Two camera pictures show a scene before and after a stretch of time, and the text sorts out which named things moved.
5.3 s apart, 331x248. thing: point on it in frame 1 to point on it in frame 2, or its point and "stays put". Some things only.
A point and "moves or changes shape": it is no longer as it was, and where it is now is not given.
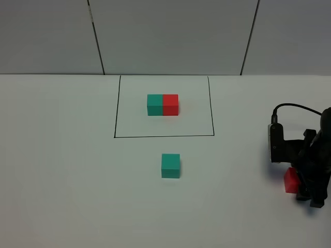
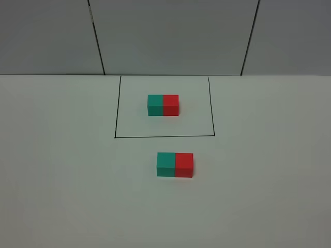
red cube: x=291 y=181 to x=184 y=165
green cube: x=170 y=165 moves or changes shape
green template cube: x=154 y=104 stays put
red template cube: x=170 y=104 stays put
